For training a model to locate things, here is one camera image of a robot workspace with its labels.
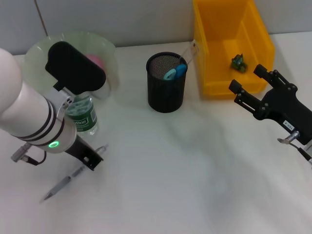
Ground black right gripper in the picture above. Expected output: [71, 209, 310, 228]
[228, 64, 312, 145]

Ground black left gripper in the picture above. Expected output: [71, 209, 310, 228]
[64, 137, 105, 172]

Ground green plastic wrapper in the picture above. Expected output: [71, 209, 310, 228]
[230, 53, 249, 73]

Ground silver pen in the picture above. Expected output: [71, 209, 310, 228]
[39, 143, 109, 204]

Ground clear green-label water bottle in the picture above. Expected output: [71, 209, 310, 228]
[65, 94, 98, 136]

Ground clear plastic ruler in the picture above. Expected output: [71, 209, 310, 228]
[179, 40, 200, 66]

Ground blue scissors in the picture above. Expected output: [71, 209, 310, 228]
[163, 63, 188, 80]

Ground pink peach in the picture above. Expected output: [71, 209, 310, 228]
[86, 54, 106, 72]

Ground black mesh pen holder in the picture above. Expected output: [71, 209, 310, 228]
[145, 51, 188, 114]

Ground pale green wavy fruit plate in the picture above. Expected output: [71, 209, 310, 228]
[24, 31, 120, 99]

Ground yellow plastic bin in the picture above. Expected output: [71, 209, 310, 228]
[193, 0, 276, 96]

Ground right arm cable with plug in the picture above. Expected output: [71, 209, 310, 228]
[277, 131, 312, 167]

